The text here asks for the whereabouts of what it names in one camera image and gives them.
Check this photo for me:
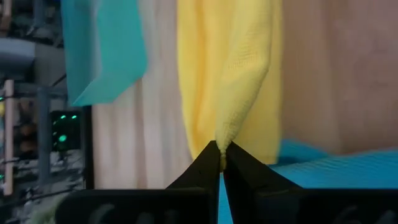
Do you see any green translucent plastic bin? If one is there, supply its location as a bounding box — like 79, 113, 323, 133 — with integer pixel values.
60, 0, 149, 107

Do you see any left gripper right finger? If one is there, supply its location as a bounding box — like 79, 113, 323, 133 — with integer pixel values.
223, 141, 398, 224

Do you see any blue microfiber towel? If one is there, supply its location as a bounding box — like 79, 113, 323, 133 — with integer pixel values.
217, 138, 398, 224

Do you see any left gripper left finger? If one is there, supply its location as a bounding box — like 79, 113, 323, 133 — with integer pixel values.
55, 140, 221, 224

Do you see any yellow microfiber towel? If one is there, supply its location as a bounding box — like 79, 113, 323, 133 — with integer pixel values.
176, 0, 283, 170

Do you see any black perforated computer case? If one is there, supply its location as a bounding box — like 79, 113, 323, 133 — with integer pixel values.
51, 110, 82, 153

